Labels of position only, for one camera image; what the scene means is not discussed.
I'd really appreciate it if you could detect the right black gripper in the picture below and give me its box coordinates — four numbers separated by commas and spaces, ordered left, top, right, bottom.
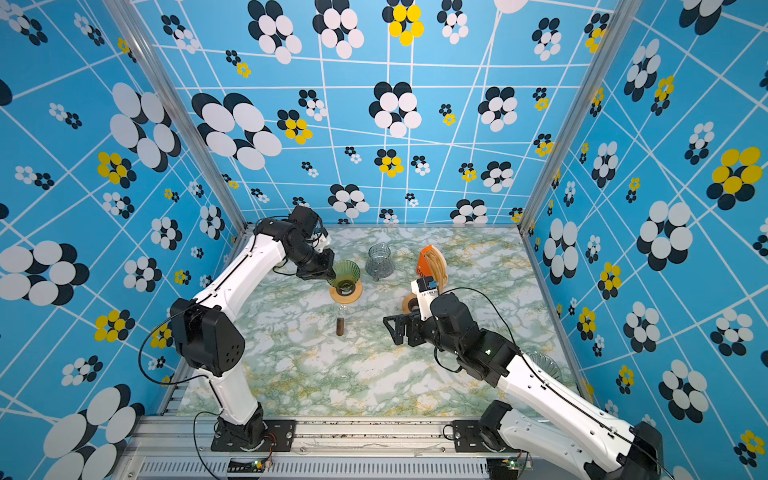
385, 306, 465, 361

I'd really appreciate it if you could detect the glass server with wooden handle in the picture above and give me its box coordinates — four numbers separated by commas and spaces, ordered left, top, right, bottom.
335, 304, 347, 337

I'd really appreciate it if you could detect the wooden ring dripper holder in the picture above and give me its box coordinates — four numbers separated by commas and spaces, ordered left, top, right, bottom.
329, 280, 363, 305

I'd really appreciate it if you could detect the green glass dripper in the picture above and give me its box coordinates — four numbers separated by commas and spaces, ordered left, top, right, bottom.
327, 260, 361, 288

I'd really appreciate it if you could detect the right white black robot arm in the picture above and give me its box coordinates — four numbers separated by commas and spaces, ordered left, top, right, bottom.
383, 293, 665, 479

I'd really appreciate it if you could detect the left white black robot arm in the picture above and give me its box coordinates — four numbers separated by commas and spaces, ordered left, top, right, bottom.
169, 206, 335, 450

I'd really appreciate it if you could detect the orange coffee filter pack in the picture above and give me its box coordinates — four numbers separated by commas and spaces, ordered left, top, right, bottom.
416, 245, 448, 285

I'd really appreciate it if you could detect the clear glass dripper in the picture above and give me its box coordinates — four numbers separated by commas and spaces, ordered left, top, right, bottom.
528, 351, 562, 380

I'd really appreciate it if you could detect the right green circuit board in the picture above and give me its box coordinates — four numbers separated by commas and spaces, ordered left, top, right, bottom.
487, 458, 528, 480

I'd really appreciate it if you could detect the green circuit board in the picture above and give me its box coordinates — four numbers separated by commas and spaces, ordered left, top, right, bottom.
487, 458, 528, 480
227, 459, 272, 474

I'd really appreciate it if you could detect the left green circuit board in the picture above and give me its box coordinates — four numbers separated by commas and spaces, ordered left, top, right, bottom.
227, 459, 272, 474

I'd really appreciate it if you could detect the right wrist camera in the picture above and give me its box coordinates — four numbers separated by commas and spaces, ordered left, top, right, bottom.
411, 276, 439, 321

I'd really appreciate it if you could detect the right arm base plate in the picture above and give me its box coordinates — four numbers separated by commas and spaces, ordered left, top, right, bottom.
448, 420, 518, 454

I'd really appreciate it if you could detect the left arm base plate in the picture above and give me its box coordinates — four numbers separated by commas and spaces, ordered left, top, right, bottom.
210, 419, 297, 452

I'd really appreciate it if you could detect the left aluminium corner post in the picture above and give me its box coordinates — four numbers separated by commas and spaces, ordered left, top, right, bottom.
103, 0, 247, 235

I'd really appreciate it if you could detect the aluminium corner post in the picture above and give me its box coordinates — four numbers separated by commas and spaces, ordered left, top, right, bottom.
103, 0, 247, 235
519, 0, 642, 234

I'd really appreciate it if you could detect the aluminium front rail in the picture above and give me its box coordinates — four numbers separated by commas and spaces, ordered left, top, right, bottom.
113, 414, 572, 479

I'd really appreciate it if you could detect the right aluminium corner post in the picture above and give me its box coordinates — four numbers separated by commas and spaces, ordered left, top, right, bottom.
519, 0, 642, 234

